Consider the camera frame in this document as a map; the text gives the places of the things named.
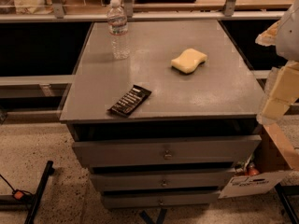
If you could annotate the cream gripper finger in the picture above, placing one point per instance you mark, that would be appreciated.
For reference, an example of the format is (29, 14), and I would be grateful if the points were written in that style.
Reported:
(268, 37)
(280, 92)

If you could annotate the yellow sponge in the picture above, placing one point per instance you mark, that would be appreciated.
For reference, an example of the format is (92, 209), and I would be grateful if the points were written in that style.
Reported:
(188, 60)

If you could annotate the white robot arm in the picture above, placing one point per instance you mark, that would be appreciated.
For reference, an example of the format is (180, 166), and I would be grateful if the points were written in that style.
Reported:
(287, 40)

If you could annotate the cardboard box with label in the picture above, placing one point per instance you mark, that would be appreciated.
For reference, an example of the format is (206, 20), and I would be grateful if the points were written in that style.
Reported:
(274, 158)

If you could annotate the top grey drawer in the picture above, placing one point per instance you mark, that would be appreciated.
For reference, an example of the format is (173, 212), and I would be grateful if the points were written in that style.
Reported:
(139, 152)

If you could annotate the grey drawer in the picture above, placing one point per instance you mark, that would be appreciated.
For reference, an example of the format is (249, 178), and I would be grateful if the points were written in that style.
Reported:
(162, 179)
(139, 152)
(160, 199)

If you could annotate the orange bottle in box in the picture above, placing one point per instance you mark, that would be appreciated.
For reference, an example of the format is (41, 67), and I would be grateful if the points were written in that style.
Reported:
(252, 170)

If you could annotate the grey drawer cabinet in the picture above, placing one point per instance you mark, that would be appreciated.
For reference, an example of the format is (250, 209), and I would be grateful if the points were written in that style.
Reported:
(220, 98)

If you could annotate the clear plastic water bottle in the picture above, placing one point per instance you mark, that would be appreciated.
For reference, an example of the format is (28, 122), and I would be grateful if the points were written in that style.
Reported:
(118, 29)

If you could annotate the middle grey drawer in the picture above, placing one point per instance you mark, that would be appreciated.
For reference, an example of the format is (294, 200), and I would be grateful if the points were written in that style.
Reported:
(162, 179)

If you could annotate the bottom grey drawer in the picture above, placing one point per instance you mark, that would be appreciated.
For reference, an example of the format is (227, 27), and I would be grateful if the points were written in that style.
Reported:
(160, 199)

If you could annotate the black metal stand leg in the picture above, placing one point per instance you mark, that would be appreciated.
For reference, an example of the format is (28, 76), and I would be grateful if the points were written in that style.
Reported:
(31, 201)

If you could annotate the orange cable clip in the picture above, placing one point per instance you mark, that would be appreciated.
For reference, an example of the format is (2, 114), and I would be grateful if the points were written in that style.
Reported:
(18, 194)

